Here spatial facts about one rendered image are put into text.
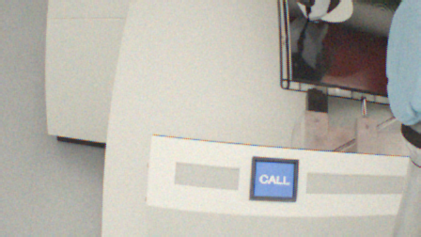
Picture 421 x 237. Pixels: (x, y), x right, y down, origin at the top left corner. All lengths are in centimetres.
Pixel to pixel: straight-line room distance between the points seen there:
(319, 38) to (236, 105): 15
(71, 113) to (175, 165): 99
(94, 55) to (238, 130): 64
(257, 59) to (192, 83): 10
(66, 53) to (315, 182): 89
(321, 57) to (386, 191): 26
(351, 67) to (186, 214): 35
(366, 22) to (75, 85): 81
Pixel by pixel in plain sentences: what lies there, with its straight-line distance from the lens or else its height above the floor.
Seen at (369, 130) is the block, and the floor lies 91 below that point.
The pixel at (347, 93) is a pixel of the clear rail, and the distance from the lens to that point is 131.
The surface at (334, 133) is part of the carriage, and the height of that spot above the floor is 88.
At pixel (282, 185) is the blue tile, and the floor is 96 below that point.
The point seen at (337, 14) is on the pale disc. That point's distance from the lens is 140.
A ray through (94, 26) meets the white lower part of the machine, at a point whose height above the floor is 49.
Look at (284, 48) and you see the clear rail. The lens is 133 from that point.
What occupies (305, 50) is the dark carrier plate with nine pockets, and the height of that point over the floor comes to 90.
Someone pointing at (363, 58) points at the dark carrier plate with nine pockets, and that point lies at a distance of 136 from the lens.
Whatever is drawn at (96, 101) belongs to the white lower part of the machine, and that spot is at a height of 24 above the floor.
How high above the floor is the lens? 194
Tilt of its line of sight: 56 degrees down
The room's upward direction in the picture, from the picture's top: 10 degrees clockwise
